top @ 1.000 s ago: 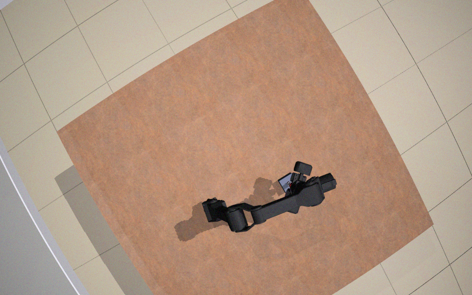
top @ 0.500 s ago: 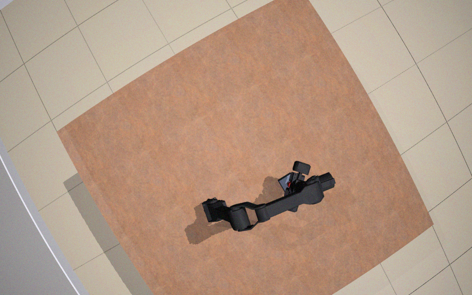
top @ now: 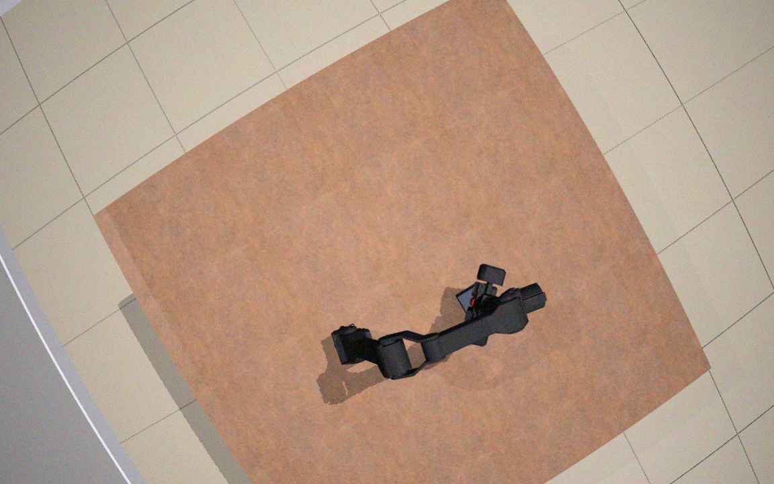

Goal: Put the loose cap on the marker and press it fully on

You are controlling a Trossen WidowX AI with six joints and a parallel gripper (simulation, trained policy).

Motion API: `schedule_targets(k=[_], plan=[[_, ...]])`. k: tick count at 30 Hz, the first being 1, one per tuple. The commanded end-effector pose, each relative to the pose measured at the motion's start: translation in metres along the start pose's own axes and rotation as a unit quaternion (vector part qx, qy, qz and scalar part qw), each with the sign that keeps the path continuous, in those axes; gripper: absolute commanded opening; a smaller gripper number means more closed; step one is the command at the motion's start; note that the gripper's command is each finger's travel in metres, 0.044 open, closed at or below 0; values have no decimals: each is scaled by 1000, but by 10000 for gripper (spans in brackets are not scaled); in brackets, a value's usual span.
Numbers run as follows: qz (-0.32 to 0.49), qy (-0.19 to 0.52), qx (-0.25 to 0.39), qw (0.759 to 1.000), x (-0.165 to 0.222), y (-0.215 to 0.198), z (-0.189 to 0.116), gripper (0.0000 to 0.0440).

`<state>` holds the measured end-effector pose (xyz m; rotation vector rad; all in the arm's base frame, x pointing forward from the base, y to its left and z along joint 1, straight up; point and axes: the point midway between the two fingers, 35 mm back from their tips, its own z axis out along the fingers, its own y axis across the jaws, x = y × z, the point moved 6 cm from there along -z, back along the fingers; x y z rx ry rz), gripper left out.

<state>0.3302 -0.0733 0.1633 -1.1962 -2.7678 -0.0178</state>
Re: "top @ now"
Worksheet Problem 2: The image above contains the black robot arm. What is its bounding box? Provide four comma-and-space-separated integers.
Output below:
331, 282, 547, 380

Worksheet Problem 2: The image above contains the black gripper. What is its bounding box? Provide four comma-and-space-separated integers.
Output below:
464, 264, 506, 347

